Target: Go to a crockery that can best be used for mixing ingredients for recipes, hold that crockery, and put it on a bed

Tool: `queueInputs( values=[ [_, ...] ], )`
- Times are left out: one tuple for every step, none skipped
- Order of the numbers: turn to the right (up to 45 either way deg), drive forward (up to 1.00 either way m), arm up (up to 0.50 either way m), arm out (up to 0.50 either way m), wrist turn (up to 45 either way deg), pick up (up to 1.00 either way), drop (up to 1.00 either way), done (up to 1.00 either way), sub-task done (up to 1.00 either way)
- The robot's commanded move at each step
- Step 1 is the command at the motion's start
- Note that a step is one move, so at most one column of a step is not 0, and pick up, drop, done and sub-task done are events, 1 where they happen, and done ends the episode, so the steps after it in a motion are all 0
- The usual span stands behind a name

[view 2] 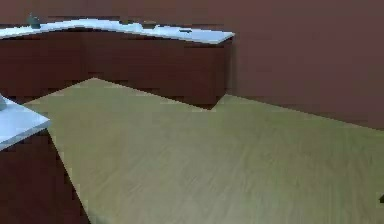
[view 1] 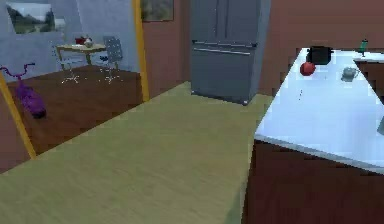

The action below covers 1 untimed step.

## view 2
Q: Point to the dark red kitchen counter cabinet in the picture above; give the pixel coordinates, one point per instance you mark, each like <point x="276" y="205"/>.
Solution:
<point x="133" y="63"/>

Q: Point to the small dark flat utensil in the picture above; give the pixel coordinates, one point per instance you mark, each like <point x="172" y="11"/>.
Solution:
<point x="185" y="31"/>

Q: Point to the dark brown bowl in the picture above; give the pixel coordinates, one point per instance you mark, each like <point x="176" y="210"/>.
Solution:
<point x="149" y="24"/>

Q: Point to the small dark green dish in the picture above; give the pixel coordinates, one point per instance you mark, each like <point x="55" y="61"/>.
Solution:
<point x="126" y="22"/>

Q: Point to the dark red island cabinet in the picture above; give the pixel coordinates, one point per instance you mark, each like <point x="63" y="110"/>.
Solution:
<point x="23" y="160"/>

